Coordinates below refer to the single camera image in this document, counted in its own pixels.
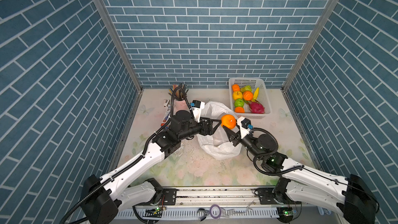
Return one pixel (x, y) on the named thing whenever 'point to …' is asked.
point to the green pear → (246, 88)
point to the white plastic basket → (263, 97)
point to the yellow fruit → (237, 95)
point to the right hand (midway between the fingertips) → (227, 121)
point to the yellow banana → (256, 94)
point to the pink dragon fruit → (256, 107)
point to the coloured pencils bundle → (179, 91)
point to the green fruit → (239, 102)
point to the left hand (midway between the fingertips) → (216, 122)
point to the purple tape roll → (219, 213)
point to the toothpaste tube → (167, 104)
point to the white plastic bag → (218, 144)
